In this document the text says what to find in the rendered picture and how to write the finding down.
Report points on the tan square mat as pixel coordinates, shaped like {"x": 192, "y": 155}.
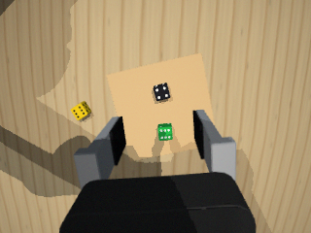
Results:
{"x": 135, "y": 101}

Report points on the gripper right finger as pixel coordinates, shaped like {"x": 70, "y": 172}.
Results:
{"x": 219, "y": 152}

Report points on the yellow die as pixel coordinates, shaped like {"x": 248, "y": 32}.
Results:
{"x": 81, "y": 110}

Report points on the black die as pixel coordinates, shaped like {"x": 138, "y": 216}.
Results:
{"x": 161, "y": 91}

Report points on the green die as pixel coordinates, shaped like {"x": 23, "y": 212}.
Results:
{"x": 165, "y": 131}

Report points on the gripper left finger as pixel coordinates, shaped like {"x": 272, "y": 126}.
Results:
{"x": 97, "y": 161}

